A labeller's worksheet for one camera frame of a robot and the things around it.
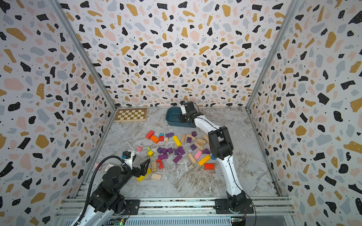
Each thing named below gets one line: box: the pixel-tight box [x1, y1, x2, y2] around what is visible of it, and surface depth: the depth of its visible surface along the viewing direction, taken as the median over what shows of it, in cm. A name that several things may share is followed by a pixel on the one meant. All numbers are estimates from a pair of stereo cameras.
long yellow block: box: [172, 135, 182, 148], surface depth 102 cm
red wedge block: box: [204, 163, 215, 170], surface depth 89 cm
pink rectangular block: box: [194, 149, 203, 160], surface depth 94 cm
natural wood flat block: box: [196, 138, 206, 146], surface depth 100 cm
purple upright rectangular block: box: [177, 145, 186, 156], surface depth 97 cm
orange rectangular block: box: [150, 135, 160, 145], surface depth 102 cm
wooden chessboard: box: [114, 107, 149, 123], surface depth 115 cm
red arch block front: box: [156, 158, 165, 170], surface depth 91 cm
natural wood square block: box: [150, 172, 163, 181], surface depth 85 cm
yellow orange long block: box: [197, 154, 212, 167], surface depth 92 cm
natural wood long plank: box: [187, 152, 197, 164], surface depth 94 cm
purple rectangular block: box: [172, 153, 183, 164], surface depth 94 cm
